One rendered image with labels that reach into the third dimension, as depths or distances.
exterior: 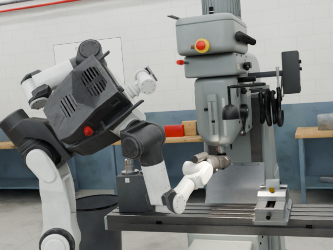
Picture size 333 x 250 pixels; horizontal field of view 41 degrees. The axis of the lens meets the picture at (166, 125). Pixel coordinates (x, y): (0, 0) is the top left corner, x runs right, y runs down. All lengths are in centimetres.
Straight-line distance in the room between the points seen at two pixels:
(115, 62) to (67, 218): 522
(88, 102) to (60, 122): 15
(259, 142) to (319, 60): 388
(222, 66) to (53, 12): 569
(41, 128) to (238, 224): 97
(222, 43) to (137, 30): 494
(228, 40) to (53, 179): 90
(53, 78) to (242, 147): 115
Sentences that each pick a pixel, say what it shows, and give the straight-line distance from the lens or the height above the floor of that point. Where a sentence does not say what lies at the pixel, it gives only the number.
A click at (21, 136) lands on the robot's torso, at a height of 146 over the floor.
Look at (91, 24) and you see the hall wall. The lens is 710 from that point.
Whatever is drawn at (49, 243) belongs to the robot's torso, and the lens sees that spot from 181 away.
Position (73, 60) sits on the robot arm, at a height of 174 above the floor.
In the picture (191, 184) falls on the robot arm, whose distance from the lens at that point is 183.
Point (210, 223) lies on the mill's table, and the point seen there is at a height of 95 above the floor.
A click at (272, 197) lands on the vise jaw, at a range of 205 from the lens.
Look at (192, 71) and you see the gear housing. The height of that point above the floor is 166.
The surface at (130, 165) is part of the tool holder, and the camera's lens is 225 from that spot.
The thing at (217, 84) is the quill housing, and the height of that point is 159.
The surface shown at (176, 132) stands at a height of 95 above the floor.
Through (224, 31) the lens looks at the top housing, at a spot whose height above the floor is 181.
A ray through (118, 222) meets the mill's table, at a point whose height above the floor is 94.
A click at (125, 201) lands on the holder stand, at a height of 104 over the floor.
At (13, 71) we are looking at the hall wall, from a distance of 785.
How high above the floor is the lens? 162
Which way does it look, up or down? 5 degrees down
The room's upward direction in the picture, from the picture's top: 5 degrees counter-clockwise
